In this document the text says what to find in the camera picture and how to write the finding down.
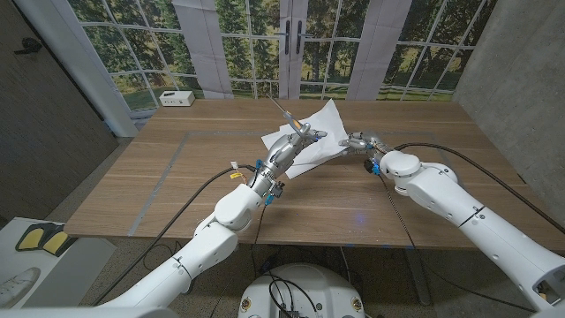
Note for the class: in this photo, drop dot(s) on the white paper sheet underneath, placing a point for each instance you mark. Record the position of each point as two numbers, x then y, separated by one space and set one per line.
269 142

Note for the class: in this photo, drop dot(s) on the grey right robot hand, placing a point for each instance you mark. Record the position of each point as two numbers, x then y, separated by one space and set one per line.
368 141

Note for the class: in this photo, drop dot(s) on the grey table leg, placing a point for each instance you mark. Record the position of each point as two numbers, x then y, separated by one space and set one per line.
417 278

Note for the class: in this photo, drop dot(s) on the yellow black foot pedal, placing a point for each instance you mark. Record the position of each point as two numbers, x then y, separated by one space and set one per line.
33 238

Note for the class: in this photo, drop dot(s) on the white power strip box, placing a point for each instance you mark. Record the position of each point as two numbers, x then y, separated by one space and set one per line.
176 98

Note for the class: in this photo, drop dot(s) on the printed window forest backdrop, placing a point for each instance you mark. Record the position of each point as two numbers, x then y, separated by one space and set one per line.
247 53

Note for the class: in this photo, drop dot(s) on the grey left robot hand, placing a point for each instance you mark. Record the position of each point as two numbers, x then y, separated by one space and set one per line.
282 152

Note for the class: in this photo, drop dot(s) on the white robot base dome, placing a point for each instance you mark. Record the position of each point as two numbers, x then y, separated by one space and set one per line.
318 282

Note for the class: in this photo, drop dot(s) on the white sneaker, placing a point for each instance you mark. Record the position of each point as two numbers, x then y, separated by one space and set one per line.
17 287

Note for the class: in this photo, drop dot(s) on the large white paper sheet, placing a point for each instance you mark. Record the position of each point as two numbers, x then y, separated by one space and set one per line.
326 123

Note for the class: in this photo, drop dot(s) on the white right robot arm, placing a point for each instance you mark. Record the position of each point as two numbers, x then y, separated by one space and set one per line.
463 212

